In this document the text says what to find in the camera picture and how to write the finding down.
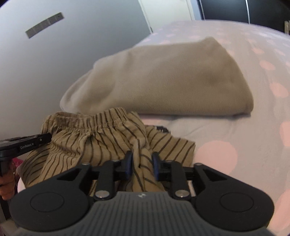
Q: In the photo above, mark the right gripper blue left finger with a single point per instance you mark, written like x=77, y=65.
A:
x=111, y=174

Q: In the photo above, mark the folded beige sweater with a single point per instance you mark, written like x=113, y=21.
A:
x=193, y=78

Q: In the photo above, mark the grey wall switch panel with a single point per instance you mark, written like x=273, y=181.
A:
x=44, y=24

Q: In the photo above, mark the olive striped pants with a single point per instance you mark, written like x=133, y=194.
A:
x=144, y=140

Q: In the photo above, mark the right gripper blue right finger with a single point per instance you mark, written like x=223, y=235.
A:
x=173, y=173

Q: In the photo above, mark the black sliding wardrobe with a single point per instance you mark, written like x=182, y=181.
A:
x=267, y=13

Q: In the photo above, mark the person's left hand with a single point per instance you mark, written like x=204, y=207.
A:
x=7, y=181

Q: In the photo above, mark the white door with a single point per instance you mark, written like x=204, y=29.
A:
x=159, y=13

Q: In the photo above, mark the folded olive striped garment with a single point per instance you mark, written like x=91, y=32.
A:
x=68, y=140

